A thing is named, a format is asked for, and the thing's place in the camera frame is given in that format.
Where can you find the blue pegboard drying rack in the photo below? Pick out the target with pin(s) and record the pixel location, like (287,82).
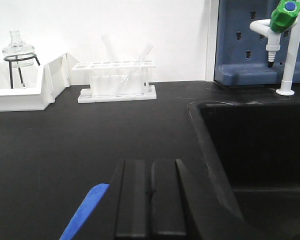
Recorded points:
(241,56)

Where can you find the white test tube rack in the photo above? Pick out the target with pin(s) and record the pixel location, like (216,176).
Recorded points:
(104,79)

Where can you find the green faucet knob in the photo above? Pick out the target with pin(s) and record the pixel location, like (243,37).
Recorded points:
(284,15)

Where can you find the white folded divider tray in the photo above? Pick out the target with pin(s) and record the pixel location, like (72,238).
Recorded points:
(57,76)

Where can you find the clear glass flask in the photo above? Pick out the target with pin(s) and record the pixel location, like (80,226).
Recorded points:
(18,49)

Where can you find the blue microfiber cloth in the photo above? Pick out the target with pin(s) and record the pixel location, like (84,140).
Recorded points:
(85,209)

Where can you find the white plastic tray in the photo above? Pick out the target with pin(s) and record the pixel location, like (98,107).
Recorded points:
(31,98)

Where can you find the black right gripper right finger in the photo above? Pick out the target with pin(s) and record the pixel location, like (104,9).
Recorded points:
(167,215)

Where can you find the white lab faucet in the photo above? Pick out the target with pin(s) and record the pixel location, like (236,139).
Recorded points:
(262,27)

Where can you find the clear glass test tube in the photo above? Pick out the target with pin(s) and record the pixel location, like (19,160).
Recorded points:
(110,50)
(139,61)

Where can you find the black lab sink basin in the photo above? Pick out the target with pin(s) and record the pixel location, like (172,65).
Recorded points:
(253,154)

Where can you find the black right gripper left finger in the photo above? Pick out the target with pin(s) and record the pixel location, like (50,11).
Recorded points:
(132,217)

